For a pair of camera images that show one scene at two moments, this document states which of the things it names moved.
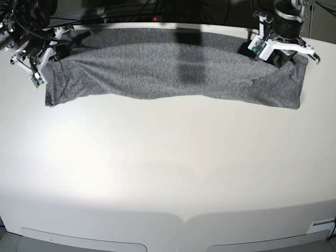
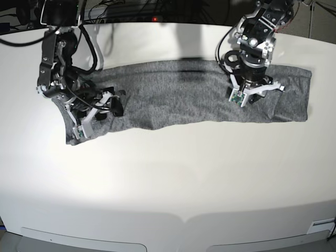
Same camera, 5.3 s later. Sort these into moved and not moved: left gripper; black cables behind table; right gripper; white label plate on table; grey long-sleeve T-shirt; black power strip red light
Moved: left gripper; right gripper; grey long-sleeve T-shirt
Not moved: black cables behind table; black power strip red light; white label plate on table
